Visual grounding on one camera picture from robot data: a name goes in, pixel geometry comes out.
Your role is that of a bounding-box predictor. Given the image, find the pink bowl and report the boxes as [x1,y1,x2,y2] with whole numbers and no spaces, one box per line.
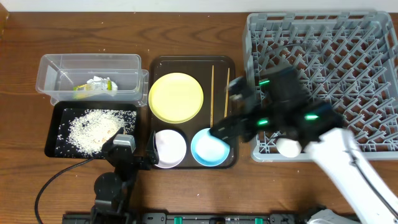
[155,129,187,169]

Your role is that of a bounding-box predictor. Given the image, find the rice pile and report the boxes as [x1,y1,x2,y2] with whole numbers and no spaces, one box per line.
[55,108,137,158]

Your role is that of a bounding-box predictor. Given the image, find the white cup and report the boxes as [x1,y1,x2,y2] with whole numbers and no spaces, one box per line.
[276,138,302,158]

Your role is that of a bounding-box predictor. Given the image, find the white tissue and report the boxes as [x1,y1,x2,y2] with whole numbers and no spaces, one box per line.
[86,76,118,91]

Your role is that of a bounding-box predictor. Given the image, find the green snack wrapper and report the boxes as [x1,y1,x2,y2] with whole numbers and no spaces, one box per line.
[73,80,113,100]

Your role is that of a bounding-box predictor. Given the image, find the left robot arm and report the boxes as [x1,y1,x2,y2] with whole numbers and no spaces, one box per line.
[90,128,159,224]

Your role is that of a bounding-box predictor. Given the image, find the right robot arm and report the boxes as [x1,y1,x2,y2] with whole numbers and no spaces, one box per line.
[210,65,397,223]

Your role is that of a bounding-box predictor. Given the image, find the black waste tray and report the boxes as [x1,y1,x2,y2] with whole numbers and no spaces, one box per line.
[44,101,137,159]

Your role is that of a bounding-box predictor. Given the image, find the grey dishwasher rack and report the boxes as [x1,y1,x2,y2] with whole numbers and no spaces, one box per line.
[243,11,397,160]

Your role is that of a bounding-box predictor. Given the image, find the left wooden chopstick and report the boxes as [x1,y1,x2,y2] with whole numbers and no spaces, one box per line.
[210,65,215,128]

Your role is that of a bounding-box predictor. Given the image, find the wooden chopstick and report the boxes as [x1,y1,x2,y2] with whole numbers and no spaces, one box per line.
[210,65,215,128]
[224,68,230,118]

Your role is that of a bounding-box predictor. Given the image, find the blue bowl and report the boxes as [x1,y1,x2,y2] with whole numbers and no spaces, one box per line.
[190,128,230,167]

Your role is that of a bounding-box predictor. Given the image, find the brown serving tray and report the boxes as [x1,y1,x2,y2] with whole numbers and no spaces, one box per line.
[148,55,236,169]

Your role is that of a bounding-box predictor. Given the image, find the yellow plate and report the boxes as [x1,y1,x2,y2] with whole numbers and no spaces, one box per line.
[149,73,204,124]

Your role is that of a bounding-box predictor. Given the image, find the right wooden chopstick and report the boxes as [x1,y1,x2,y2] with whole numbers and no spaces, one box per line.
[224,68,230,118]

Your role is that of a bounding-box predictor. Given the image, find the clear plastic bin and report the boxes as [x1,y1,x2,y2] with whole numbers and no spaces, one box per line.
[35,54,149,107]

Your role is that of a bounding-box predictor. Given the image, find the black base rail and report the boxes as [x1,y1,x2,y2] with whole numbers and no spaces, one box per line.
[62,211,361,224]

